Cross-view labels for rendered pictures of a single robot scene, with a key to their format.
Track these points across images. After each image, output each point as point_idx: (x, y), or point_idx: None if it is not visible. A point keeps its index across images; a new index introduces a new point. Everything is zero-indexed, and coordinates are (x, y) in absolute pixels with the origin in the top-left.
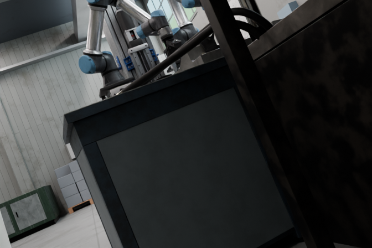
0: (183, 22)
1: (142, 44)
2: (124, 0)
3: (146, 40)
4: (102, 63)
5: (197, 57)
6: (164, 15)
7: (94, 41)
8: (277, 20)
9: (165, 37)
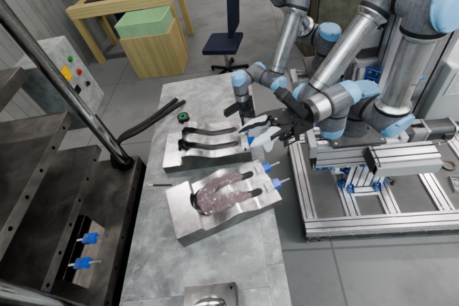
0: (380, 98)
1: (354, 58)
2: (285, 16)
3: (384, 54)
4: (305, 42)
5: (173, 132)
6: (233, 85)
7: None
8: (167, 197)
9: None
